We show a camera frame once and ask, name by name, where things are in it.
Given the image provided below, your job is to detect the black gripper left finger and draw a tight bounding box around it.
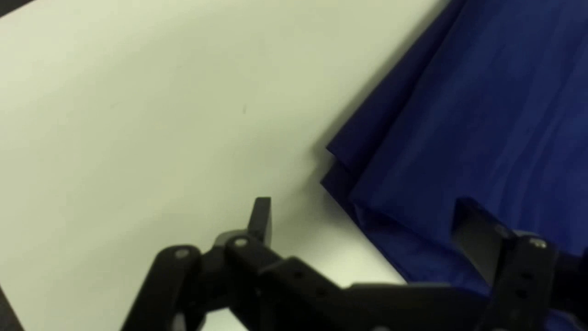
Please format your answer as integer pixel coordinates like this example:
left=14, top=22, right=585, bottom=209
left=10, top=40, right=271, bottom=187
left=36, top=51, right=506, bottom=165
left=120, top=195, right=346, bottom=331

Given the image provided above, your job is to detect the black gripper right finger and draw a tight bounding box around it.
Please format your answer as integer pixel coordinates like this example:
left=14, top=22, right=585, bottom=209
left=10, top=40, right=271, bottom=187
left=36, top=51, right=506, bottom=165
left=451, top=196, right=588, bottom=331

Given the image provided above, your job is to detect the blue cloth with white trim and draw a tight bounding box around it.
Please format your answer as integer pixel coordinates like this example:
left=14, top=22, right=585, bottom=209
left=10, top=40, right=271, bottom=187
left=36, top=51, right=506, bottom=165
left=319, top=0, right=588, bottom=331

